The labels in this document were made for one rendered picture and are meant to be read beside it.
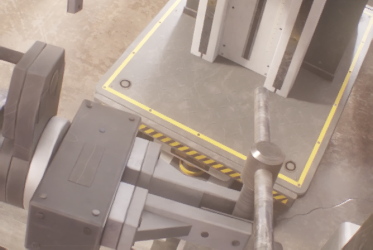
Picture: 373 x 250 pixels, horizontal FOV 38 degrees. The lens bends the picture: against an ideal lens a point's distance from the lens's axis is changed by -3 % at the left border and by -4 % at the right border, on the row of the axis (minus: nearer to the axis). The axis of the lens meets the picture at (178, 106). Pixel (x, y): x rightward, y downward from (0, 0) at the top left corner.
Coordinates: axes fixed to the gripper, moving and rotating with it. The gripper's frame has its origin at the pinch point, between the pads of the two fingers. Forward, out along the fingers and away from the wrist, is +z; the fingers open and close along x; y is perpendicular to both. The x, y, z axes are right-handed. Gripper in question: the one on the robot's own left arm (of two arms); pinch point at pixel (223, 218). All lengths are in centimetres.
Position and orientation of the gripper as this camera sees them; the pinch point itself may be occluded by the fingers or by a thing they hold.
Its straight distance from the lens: 42.7
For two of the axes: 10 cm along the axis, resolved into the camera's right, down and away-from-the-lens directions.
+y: -2.6, 8.0, 5.4
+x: -1.4, 5.2, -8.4
